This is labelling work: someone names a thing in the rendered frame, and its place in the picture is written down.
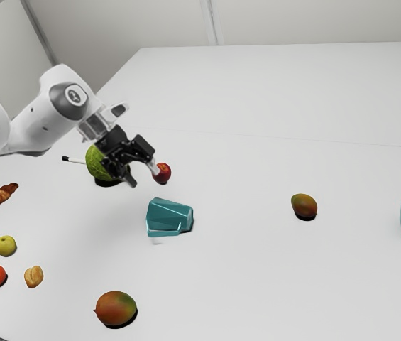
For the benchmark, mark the small red-green mango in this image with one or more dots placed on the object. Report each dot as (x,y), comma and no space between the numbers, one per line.
(303,204)

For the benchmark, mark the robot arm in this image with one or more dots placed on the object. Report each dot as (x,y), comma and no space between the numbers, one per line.
(40,117)

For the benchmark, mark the white pen with black cap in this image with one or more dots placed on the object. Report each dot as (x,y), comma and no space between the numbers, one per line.
(74,160)

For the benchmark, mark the green melon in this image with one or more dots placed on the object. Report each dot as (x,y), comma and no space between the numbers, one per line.
(95,161)

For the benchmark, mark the teal faceted mug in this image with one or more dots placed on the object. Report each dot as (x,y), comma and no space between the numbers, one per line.
(169,216)

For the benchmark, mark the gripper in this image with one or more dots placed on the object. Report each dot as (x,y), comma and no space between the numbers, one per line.
(122,149)

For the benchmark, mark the small bread roll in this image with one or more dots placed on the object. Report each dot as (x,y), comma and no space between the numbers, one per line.
(33,276)

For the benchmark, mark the red apple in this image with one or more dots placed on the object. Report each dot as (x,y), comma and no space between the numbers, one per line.
(164,173)

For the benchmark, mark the green apple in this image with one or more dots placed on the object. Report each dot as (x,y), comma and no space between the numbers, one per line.
(5,246)

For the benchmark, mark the large red-green mango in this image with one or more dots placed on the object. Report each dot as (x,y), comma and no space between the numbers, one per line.
(115,308)

